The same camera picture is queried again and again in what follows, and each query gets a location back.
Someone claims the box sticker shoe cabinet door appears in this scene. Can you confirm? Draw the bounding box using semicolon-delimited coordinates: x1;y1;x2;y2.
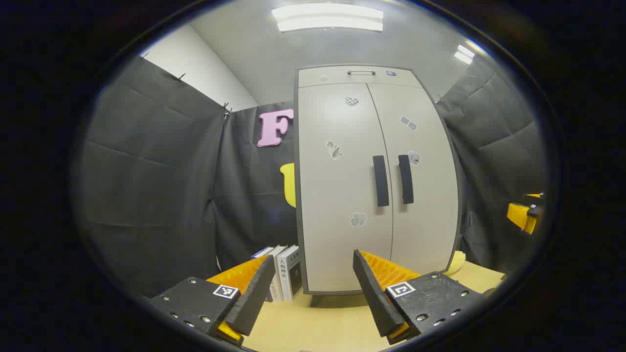
367;83;460;275

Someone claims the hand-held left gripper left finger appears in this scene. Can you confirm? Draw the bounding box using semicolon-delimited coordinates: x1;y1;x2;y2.
148;254;276;348

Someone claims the grey and white book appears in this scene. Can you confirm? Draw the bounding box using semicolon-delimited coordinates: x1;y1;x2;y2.
277;244;306;302

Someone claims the black door handle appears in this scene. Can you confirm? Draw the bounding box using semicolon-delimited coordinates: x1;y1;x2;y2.
373;155;390;207
398;154;415;205

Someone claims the grey double-door shoe cabinet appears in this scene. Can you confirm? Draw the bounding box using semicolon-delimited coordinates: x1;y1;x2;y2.
293;65;463;308

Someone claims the black backdrop cloth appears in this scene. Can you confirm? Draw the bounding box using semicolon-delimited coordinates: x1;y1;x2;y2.
73;54;548;299

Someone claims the large ceiling light panel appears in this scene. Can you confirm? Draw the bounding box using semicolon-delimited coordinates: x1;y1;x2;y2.
271;4;384;33

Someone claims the yellow round sponge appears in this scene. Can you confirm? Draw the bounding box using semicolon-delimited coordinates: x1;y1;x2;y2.
443;250;467;275

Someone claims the small ceiling light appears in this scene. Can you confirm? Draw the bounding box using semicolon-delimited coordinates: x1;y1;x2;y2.
454;44;476;65

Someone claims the checkered sticker shoe cabinet door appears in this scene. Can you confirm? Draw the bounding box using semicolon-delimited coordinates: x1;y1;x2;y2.
298;83;394;293

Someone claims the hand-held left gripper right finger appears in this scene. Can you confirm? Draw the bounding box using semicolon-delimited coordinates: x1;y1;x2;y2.
353;249;484;345

